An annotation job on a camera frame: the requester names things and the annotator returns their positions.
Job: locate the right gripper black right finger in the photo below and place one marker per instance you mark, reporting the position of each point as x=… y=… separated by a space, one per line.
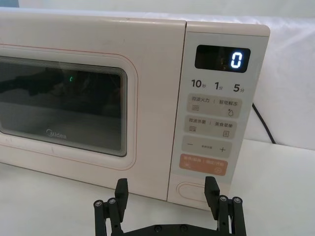
x=212 y=194

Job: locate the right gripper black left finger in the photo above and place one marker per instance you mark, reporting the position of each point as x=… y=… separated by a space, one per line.
x=120 y=194

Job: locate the cream microwave oven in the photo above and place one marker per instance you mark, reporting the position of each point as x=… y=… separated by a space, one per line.
x=152 y=86

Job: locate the oven control panel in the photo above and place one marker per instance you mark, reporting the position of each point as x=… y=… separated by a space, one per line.
x=221 y=115

